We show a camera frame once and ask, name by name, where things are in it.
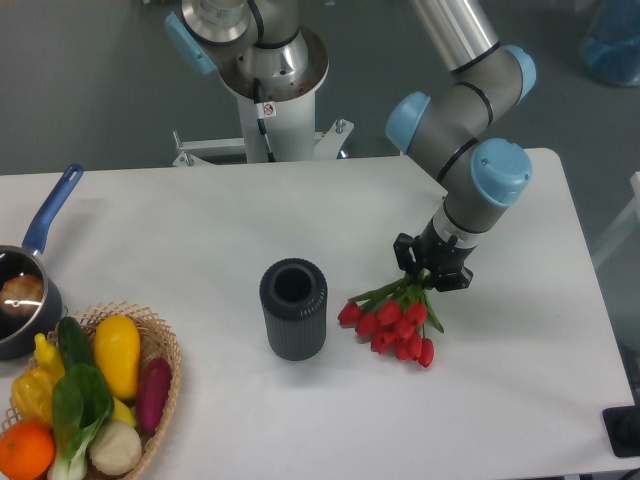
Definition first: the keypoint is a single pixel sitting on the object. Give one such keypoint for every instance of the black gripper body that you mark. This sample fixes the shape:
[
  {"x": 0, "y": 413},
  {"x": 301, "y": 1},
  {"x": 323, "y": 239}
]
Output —
[{"x": 444, "y": 259}]

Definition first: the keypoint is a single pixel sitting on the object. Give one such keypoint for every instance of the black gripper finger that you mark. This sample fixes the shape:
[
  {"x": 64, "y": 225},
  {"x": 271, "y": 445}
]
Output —
[
  {"x": 408, "y": 254},
  {"x": 446, "y": 281}
]

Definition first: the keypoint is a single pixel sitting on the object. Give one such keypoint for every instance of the red tulip bouquet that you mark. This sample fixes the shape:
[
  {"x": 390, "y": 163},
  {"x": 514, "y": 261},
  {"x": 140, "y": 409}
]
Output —
[{"x": 395, "y": 317}]

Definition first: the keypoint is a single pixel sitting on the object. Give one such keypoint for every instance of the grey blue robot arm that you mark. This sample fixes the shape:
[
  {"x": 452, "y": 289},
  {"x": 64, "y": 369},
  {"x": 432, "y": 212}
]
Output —
[{"x": 482, "y": 178}]

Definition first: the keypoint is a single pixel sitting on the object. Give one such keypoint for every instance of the dark grey ribbed vase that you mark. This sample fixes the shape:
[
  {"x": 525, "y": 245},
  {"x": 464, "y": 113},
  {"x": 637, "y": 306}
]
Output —
[{"x": 293, "y": 294}]

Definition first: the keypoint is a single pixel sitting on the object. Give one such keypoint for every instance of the black device at edge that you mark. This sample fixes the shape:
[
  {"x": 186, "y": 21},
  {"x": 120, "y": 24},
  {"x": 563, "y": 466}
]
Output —
[{"x": 622, "y": 426}]

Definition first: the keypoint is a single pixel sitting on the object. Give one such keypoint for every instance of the blue translucent container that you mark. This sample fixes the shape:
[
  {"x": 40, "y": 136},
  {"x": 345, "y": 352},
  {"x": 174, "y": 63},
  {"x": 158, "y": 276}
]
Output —
[{"x": 610, "y": 48}]

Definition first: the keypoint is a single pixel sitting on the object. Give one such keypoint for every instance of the purple eggplant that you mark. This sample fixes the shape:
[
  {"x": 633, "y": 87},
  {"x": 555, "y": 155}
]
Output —
[{"x": 153, "y": 391}]

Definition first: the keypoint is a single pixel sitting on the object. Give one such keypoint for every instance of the yellow squash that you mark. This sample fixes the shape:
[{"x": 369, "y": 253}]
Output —
[{"x": 117, "y": 348}]

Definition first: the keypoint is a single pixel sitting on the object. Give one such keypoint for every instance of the yellow banana tip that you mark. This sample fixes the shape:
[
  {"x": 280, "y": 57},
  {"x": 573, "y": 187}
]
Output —
[{"x": 121, "y": 412}]

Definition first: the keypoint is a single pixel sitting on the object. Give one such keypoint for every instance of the dark green cucumber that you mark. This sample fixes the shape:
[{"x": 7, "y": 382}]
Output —
[{"x": 73, "y": 344}]

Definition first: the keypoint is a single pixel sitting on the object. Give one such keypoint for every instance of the beige garlic bulb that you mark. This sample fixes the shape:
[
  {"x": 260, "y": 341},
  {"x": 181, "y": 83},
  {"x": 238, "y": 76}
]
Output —
[{"x": 116, "y": 448}]

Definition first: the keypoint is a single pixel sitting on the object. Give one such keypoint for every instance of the green bok choy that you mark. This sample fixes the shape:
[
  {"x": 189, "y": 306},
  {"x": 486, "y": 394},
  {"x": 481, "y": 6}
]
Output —
[{"x": 81, "y": 404}]

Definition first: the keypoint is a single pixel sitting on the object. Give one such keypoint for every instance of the small yellow gourd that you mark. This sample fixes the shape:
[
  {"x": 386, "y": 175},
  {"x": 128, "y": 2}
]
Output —
[{"x": 48, "y": 357}]

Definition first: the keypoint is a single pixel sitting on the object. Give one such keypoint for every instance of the round bread in pan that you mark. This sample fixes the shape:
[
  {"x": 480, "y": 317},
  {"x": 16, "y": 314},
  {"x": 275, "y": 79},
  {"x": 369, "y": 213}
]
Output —
[{"x": 22, "y": 295}]

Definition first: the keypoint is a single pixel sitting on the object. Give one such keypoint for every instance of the yellow bell pepper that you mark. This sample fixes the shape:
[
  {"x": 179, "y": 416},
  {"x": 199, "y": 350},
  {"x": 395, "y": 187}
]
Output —
[{"x": 32, "y": 395}]

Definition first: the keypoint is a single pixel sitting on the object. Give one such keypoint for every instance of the orange fruit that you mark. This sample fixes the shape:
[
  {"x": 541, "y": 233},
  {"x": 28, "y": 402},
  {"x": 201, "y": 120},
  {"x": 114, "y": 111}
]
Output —
[{"x": 27, "y": 450}]

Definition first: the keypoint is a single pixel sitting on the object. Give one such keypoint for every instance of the white frame at right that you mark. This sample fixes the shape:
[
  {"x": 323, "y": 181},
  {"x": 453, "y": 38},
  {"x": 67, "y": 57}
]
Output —
[{"x": 623, "y": 225}]

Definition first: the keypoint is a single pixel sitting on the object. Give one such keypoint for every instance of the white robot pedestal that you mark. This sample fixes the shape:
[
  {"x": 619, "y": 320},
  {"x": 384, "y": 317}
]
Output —
[{"x": 275, "y": 90}]

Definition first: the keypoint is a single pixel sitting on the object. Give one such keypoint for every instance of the blue handled saucepan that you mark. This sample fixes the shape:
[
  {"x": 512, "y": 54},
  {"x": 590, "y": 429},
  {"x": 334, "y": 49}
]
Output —
[{"x": 17, "y": 333}]

